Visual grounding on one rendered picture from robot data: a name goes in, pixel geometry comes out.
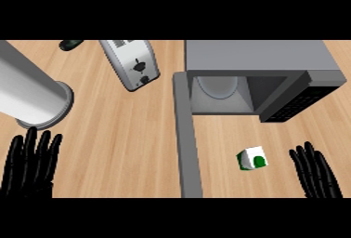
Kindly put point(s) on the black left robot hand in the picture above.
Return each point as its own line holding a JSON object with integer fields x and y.
{"x": 29, "y": 167}

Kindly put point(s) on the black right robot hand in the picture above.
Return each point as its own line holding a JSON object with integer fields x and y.
{"x": 321, "y": 173}

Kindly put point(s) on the grey microwave door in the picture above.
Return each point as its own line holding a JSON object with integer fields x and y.
{"x": 188, "y": 136}

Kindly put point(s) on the silver toaster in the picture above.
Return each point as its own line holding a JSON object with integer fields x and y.
{"x": 132, "y": 63}

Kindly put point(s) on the grey microwave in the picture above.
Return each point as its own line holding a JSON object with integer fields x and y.
{"x": 268, "y": 77}

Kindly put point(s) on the dark green rounded object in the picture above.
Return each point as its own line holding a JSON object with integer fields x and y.
{"x": 72, "y": 44}

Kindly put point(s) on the white and green milk carton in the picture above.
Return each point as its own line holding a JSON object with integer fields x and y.
{"x": 253, "y": 158}

